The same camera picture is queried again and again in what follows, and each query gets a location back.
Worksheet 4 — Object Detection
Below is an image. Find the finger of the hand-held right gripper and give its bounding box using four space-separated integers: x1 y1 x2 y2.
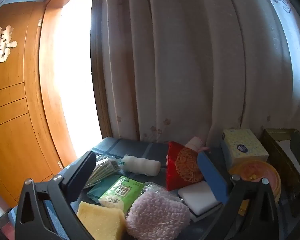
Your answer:
290 130 300 178

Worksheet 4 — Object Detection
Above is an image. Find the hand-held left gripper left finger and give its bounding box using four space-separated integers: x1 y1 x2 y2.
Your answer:
14 151 98 240

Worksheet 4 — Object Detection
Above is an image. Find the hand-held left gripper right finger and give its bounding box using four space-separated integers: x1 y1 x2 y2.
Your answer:
197 152 283 240

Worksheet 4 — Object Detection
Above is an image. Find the white sponge with black layer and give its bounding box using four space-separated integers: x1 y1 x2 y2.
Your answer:
177 180 224 222

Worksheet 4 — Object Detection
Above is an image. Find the teal cloth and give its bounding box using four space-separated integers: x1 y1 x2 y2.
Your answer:
86 175 122 203

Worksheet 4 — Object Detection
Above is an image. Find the red embroidered pouch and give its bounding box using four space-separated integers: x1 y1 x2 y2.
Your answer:
166 141 205 192

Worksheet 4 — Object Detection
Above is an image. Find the green tissue pack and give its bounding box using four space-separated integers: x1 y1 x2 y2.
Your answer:
98 176 145 215

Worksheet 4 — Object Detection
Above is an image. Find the yellow sponge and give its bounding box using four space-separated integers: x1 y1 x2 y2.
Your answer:
76 201 127 240

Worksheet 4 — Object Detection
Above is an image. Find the pink chenille cloth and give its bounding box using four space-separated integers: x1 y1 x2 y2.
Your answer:
126 182 192 240

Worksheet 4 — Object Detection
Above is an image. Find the white paper liner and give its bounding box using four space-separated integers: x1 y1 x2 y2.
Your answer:
277 140 300 175

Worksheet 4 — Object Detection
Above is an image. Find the pink and white towel doll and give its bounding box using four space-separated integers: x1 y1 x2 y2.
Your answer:
185 136 211 155

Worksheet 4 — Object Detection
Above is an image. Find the round yellow tin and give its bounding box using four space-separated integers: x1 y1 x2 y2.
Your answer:
229 160 282 203

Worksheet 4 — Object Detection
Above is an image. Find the yellow tissue box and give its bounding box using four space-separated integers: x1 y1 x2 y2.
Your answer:
220 129 270 170

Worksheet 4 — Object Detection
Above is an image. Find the blue checked mat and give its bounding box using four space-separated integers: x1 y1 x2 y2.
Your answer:
7 136 298 240

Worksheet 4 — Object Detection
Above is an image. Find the white rolled towel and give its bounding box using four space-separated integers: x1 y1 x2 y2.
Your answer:
121 154 162 177

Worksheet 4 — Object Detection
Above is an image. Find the wooden door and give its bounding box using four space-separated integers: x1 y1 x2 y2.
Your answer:
0 1 70 208

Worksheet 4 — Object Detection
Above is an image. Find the pale floral curtain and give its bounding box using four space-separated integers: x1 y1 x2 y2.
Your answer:
100 0 300 147

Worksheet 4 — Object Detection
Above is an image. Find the white paper-cut door decoration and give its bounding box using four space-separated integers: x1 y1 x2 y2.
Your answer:
0 26 18 67

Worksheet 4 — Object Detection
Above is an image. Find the wooden door frame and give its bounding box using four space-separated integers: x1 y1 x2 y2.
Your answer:
39 0 113 170

